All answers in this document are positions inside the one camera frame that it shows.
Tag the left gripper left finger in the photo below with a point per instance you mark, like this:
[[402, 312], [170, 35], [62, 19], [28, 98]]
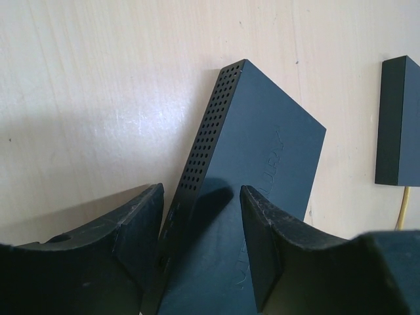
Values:
[[102, 267]]

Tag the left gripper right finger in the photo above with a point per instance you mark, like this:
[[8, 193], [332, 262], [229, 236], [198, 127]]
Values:
[[298, 269]]

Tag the black network switch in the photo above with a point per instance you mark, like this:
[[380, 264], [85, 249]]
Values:
[[252, 133], [397, 159]]

